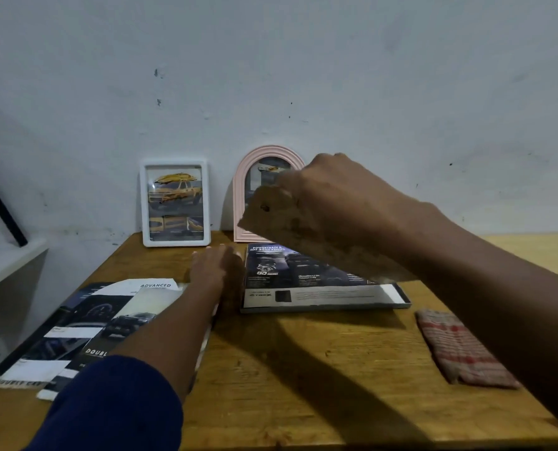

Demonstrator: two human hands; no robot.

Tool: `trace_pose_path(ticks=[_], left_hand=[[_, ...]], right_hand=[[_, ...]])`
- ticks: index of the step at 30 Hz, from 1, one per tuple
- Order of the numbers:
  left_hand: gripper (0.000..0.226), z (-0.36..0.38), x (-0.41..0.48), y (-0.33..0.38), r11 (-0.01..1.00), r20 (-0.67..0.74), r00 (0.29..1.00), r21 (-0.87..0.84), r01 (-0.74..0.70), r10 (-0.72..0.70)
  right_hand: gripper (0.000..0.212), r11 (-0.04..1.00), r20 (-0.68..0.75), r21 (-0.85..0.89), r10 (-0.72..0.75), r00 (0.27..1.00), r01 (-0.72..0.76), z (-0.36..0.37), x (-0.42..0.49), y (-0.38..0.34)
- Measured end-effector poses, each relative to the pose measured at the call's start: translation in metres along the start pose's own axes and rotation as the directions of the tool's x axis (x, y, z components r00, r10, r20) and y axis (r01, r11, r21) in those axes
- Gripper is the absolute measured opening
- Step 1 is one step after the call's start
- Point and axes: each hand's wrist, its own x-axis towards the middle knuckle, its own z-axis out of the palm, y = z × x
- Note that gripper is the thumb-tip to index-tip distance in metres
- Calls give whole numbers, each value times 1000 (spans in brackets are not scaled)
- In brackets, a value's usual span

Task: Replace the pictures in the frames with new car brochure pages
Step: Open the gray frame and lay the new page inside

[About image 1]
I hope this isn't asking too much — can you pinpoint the person's right hand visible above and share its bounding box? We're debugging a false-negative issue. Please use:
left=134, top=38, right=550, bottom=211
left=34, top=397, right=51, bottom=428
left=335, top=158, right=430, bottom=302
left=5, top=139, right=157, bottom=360
left=277, top=152, right=449, bottom=279

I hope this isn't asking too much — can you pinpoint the person's left hand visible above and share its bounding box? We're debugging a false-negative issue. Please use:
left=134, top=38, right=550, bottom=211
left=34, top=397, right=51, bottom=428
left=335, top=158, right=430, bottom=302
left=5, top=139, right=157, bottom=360
left=188, top=245, right=245, bottom=307

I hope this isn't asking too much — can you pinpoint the brown cardboard backing board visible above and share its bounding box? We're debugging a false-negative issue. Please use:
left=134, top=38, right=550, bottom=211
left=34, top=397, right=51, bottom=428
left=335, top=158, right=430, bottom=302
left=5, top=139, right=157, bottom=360
left=238, top=185, right=417, bottom=283

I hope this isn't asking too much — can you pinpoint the person's right forearm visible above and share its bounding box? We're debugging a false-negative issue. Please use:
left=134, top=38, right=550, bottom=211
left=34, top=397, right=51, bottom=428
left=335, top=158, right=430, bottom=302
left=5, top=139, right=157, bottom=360
left=403, top=204, right=558, bottom=437

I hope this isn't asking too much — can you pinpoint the person's left forearm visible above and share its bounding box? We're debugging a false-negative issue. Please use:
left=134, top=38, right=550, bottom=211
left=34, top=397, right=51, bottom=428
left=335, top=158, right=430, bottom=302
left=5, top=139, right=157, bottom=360
left=107, top=288, right=225, bottom=402

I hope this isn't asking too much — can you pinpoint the yellow car photo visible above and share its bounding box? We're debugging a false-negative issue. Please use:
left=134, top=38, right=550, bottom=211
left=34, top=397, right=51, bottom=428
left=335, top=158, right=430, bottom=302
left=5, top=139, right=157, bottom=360
left=147, top=165, right=204, bottom=242

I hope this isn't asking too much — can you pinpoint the dark car brochure sheet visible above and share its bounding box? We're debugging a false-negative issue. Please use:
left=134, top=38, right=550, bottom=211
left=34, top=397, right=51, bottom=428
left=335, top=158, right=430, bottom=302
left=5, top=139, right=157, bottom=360
left=243, top=243, right=406, bottom=308

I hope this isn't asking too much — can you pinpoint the dark open car brochure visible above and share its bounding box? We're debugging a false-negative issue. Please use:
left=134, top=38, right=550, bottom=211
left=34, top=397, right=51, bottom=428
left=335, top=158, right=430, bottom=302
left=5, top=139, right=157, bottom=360
left=0, top=278, right=180, bottom=391

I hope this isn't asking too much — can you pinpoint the white shelf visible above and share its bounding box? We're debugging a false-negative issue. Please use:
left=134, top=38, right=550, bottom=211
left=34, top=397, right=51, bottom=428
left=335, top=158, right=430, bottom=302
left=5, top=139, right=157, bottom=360
left=0, top=236, right=50, bottom=371

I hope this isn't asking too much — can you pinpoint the black rod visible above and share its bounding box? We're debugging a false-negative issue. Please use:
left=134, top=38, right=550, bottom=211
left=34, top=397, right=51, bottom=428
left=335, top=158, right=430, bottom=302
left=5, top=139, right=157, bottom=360
left=0, top=165, right=29, bottom=248

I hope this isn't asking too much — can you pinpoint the checked red folded cloth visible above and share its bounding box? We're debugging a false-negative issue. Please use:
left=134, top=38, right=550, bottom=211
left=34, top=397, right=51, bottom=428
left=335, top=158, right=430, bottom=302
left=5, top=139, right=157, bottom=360
left=415, top=308, right=522, bottom=390

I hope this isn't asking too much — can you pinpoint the pink arched picture frame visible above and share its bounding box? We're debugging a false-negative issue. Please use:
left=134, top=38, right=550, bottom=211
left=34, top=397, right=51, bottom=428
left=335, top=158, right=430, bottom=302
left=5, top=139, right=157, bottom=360
left=232, top=145, right=306, bottom=243

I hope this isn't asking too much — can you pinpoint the white rectangular picture frame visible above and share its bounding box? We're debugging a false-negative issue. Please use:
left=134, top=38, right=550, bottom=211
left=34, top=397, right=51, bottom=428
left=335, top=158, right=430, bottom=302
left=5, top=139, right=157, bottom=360
left=139, top=158, right=212, bottom=248

